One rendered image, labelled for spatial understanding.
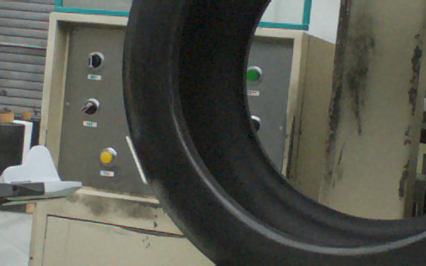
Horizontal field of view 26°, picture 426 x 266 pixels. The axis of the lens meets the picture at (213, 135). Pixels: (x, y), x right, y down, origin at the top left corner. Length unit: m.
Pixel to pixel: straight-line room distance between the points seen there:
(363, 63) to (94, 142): 0.75
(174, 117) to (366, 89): 0.40
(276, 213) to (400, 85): 0.26
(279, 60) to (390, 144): 0.50
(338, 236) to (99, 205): 0.72
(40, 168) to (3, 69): 9.79
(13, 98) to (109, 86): 8.86
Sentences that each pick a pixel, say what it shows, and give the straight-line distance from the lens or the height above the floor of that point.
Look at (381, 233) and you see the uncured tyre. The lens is 1.29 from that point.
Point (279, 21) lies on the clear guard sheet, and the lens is 1.79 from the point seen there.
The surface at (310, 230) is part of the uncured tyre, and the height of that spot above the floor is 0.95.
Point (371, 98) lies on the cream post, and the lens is 1.37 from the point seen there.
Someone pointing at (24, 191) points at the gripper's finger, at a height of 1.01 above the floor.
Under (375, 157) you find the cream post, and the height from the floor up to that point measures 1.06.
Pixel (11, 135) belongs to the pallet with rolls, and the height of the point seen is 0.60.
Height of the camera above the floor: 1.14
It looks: 3 degrees down
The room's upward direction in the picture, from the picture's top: 6 degrees clockwise
